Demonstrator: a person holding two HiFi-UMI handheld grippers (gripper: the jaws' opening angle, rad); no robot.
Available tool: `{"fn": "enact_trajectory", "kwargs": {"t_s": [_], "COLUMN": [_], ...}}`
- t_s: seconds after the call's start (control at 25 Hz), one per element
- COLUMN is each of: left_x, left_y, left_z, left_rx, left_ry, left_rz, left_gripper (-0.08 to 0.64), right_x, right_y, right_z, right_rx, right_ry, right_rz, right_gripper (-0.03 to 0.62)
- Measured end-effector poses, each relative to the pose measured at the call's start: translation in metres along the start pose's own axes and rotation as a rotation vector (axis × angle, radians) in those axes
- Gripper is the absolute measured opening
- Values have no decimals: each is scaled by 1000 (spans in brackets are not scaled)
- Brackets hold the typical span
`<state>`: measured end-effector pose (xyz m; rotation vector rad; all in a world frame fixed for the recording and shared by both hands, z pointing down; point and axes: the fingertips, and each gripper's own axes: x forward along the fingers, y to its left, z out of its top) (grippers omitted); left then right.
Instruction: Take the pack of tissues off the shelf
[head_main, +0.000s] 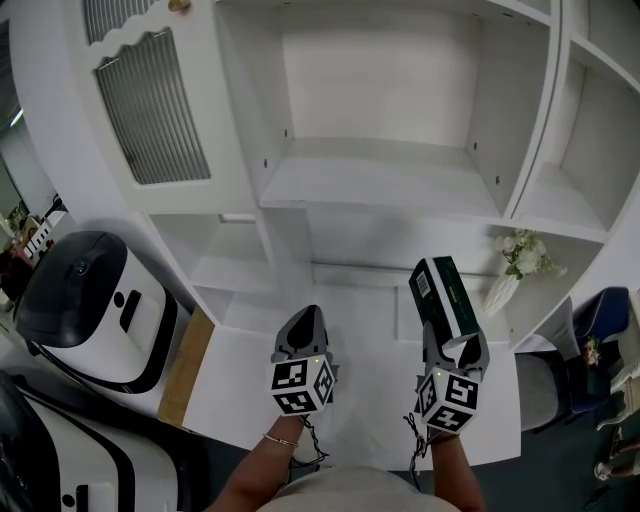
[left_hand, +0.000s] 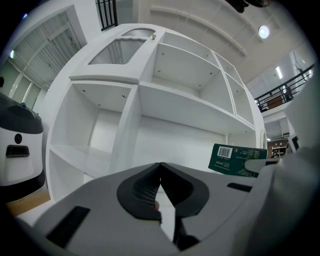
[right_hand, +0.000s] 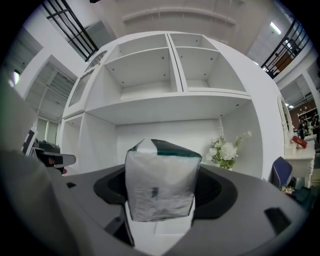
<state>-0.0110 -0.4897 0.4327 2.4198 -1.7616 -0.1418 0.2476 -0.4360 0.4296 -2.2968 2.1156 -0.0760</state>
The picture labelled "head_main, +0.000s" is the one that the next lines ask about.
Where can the blue chair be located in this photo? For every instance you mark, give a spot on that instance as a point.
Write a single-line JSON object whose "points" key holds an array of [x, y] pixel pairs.
{"points": [[607, 310]]}

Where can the dark green box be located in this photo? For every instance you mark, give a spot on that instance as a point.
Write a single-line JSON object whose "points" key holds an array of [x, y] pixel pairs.
{"points": [[445, 300], [598, 380]]}

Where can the grey chair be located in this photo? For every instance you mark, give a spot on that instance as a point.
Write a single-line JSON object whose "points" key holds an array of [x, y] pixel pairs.
{"points": [[542, 380]]}

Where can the white and black robot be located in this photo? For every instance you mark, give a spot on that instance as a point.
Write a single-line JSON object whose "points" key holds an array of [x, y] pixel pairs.
{"points": [[90, 465], [100, 325]]}

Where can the brass door knob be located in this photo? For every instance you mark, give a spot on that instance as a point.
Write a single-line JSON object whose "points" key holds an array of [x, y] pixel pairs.
{"points": [[179, 5]]}

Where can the white desk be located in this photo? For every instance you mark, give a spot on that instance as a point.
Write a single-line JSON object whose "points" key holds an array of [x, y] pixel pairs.
{"points": [[370, 400]]}

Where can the person's grey shirt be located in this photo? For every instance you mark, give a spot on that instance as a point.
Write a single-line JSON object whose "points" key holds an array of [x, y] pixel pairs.
{"points": [[350, 492]]}

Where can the white vanity table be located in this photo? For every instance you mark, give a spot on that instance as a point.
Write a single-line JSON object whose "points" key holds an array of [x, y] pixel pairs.
{"points": [[627, 380]]}

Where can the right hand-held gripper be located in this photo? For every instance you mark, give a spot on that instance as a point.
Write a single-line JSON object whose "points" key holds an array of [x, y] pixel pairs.
{"points": [[450, 400]]}

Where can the white holed box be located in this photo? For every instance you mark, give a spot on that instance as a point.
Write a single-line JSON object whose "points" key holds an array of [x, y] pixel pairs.
{"points": [[47, 232]]}

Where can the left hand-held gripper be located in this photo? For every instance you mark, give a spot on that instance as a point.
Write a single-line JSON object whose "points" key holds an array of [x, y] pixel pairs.
{"points": [[300, 385]]}

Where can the person's left forearm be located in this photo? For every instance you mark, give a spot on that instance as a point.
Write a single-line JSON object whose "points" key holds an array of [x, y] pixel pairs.
{"points": [[255, 475]]}

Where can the white ribbed glass cabinet door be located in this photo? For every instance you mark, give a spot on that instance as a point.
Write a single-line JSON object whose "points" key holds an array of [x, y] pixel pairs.
{"points": [[150, 125]]}

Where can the person's right forearm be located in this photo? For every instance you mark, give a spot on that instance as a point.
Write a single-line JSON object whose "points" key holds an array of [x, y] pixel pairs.
{"points": [[457, 475]]}

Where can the brown cardboard box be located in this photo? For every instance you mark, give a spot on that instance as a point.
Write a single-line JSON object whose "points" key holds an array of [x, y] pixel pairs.
{"points": [[187, 370]]}

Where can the white shelf cabinet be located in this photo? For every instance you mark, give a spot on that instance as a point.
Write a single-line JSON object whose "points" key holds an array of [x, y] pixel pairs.
{"points": [[220, 260]]}

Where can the white ribbed vase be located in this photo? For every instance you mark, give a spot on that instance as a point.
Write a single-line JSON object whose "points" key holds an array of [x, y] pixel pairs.
{"points": [[500, 295]]}

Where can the small flower bunch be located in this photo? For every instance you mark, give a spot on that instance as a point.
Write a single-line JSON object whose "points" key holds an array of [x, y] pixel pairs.
{"points": [[591, 350]]}

